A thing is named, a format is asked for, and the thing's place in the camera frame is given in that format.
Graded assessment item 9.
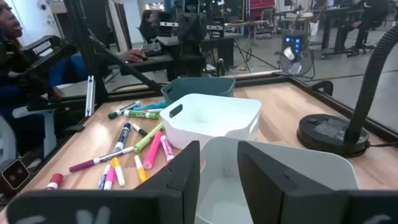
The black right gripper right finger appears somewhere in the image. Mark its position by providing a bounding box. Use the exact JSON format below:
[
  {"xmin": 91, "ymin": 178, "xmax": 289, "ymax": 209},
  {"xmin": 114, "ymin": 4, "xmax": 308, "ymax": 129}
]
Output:
[{"xmin": 238, "ymin": 141, "xmax": 398, "ymax": 224}]

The black lamp power cable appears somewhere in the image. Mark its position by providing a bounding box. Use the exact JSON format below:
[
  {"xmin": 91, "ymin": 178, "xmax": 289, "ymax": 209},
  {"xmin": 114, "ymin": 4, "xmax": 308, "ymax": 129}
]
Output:
[{"xmin": 368, "ymin": 141, "xmax": 398, "ymax": 149}]

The black floor fan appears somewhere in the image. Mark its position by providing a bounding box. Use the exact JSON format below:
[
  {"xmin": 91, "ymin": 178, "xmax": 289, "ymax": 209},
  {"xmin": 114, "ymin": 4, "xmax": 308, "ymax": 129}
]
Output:
[{"xmin": 278, "ymin": 46, "xmax": 314, "ymax": 78}]

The pink cap white marker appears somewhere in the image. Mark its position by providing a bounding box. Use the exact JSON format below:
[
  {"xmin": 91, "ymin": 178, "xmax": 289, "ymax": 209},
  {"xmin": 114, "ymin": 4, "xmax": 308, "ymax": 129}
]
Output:
[{"xmin": 103, "ymin": 168, "xmax": 117, "ymax": 191}]

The black cap white marker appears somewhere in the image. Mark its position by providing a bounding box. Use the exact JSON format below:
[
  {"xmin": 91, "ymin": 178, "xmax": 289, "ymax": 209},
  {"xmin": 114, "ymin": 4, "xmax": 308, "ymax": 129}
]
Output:
[{"xmin": 131, "ymin": 123, "xmax": 149, "ymax": 138}]

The pink highlighter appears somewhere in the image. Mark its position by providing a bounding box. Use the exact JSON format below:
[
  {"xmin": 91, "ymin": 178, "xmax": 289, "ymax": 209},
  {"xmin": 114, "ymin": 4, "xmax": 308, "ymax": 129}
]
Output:
[{"xmin": 142, "ymin": 131, "xmax": 164, "ymax": 170}]

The grey top desk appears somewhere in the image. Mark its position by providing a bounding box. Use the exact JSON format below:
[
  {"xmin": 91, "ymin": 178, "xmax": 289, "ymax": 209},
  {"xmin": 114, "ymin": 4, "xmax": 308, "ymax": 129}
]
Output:
[{"xmin": 155, "ymin": 32, "xmax": 243, "ymax": 78}]

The black table clamp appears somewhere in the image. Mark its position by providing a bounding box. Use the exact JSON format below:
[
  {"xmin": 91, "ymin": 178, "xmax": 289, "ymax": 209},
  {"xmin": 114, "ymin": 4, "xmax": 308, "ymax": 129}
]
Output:
[{"xmin": 310, "ymin": 80, "xmax": 335, "ymax": 97}]

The light green Expo marker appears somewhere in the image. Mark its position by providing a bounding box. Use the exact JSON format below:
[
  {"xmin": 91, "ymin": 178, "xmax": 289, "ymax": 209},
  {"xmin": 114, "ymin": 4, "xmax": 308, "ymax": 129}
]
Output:
[{"xmin": 123, "ymin": 110, "xmax": 160, "ymax": 121}]

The teal plastic bin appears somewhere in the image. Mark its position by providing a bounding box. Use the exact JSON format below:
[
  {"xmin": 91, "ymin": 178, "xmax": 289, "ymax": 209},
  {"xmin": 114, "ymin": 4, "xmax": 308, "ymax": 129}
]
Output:
[{"xmin": 160, "ymin": 77, "xmax": 236, "ymax": 106}]

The person's hand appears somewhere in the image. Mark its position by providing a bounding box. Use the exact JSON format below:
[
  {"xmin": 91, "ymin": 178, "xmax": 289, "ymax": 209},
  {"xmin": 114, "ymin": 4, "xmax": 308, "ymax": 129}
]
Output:
[{"xmin": 119, "ymin": 49, "xmax": 147, "ymax": 63}]

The black device with lights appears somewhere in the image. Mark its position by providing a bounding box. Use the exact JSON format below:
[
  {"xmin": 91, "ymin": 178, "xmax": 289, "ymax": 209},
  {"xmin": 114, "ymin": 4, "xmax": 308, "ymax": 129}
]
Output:
[{"xmin": 281, "ymin": 29, "xmax": 308, "ymax": 57}]

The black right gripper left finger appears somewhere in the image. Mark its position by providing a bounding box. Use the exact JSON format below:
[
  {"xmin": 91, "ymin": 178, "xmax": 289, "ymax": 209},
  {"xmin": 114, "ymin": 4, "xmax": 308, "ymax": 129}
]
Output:
[{"xmin": 6, "ymin": 140, "xmax": 201, "ymax": 224}]

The black aluminium table frame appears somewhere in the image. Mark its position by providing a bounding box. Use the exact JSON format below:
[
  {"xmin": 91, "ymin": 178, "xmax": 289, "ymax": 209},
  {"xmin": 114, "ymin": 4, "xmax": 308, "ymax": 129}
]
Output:
[{"xmin": 0, "ymin": 0, "xmax": 398, "ymax": 203}]

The grey plastic bin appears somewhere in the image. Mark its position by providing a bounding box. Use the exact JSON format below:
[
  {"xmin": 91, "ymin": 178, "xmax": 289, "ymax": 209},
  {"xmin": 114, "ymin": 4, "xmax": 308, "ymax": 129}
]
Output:
[{"xmin": 194, "ymin": 136, "xmax": 359, "ymax": 224}]

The pink Expo marker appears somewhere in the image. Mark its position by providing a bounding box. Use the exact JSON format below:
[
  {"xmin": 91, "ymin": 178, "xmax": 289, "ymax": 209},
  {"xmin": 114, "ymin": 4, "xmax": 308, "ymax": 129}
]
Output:
[{"xmin": 159, "ymin": 134, "xmax": 175, "ymax": 164}]

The purple dry-erase marker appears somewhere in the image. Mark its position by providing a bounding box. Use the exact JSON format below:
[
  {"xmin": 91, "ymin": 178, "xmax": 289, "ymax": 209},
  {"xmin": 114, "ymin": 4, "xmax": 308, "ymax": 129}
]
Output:
[{"xmin": 96, "ymin": 164, "xmax": 111, "ymax": 191}]

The teal highlighter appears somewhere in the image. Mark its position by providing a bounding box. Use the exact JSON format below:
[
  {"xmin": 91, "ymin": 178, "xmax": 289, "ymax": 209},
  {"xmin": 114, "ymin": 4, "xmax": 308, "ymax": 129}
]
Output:
[{"xmin": 132, "ymin": 101, "xmax": 169, "ymax": 111}]

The white aluminium bar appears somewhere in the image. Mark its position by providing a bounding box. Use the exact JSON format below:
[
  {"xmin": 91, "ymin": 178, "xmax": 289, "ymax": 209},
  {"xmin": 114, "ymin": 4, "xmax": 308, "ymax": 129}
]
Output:
[{"xmin": 85, "ymin": 75, "xmax": 95, "ymax": 118}]

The thick red Expo marker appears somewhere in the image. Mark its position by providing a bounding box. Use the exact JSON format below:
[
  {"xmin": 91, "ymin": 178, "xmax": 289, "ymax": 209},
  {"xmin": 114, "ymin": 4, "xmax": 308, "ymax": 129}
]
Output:
[{"xmin": 45, "ymin": 172, "xmax": 65, "ymax": 191}]

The white plastic bin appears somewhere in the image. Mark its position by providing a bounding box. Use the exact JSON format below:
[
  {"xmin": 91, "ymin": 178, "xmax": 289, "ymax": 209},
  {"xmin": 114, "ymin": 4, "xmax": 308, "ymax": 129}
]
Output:
[{"xmin": 159, "ymin": 93, "xmax": 262, "ymax": 151}]

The lime green highlighter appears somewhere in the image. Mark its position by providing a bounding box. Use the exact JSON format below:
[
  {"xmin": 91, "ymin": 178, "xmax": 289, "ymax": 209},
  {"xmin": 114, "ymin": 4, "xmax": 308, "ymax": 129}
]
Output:
[{"xmin": 133, "ymin": 121, "xmax": 165, "ymax": 154}]

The grey office chair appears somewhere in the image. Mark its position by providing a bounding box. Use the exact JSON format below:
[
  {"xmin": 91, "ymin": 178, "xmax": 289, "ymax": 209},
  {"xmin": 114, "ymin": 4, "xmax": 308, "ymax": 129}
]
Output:
[{"xmin": 0, "ymin": 105, "xmax": 58, "ymax": 162}]

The person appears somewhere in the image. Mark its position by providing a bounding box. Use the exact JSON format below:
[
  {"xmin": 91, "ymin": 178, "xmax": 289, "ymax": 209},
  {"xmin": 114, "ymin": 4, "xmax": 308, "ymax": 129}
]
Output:
[
  {"xmin": 337, "ymin": 0, "xmax": 390, "ymax": 57},
  {"xmin": 138, "ymin": 9, "xmax": 160, "ymax": 43},
  {"xmin": 0, "ymin": 0, "xmax": 94, "ymax": 156}
]

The blue Expo marker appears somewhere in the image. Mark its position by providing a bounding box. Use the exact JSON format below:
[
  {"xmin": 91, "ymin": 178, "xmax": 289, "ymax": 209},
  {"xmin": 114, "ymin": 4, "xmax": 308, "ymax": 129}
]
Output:
[{"xmin": 112, "ymin": 122, "xmax": 132, "ymax": 154}]

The dark green Expo marker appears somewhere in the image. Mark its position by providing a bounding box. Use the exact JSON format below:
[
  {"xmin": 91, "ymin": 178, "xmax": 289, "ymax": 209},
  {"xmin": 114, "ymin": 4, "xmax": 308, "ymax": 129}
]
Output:
[{"xmin": 108, "ymin": 100, "xmax": 142, "ymax": 120}]

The small black camera box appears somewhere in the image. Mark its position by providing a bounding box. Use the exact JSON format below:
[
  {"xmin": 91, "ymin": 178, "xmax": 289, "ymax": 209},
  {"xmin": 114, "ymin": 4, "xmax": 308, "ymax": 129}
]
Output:
[{"xmin": 0, "ymin": 157, "xmax": 31, "ymax": 196}]

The yellow cap white marker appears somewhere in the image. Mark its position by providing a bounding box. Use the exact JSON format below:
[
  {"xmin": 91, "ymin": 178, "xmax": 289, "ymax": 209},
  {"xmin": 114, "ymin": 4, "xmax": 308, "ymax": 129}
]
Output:
[
  {"xmin": 134, "ymin": 154, "xmax": 149, "ymax": 184},
  {"xmin": 111, "ymin": 156, "xmax": 126, "ymax": 188}
]

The long magenta cap marker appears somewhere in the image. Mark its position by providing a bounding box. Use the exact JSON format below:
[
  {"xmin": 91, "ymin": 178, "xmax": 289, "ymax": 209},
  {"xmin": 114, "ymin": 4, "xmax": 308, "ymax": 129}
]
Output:
[{"xmin": 68, "ymin": 146, "xmax": 135, "ymax": 174}]

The black computer keyboard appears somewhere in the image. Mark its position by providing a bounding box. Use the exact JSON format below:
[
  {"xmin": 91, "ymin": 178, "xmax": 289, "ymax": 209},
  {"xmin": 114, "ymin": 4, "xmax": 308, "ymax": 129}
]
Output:
[{"xmin": 141, "ymin": 40, "xmax": 164, "ymax": 58}]

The black gooseneck desk lamp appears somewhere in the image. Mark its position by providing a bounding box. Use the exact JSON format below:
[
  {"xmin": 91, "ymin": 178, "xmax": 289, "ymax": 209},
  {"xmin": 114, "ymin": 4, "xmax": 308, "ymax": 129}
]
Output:
[{"xmin": 296, "ymin": 24, "xmax": 398, "ymax": 159}]

